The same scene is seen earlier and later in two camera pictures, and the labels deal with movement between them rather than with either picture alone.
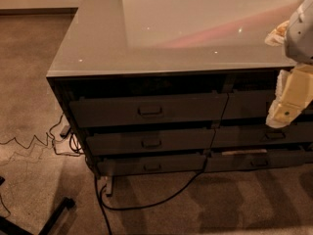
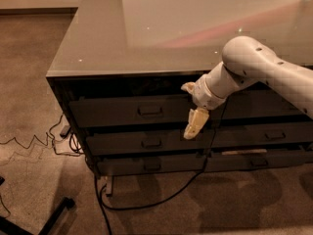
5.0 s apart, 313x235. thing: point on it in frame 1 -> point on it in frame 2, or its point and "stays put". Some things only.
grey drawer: [149, 110] stays put
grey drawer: [149, 141] stays put
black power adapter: [65, 131] stays put
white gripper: [300, 33] -> [202, 92]
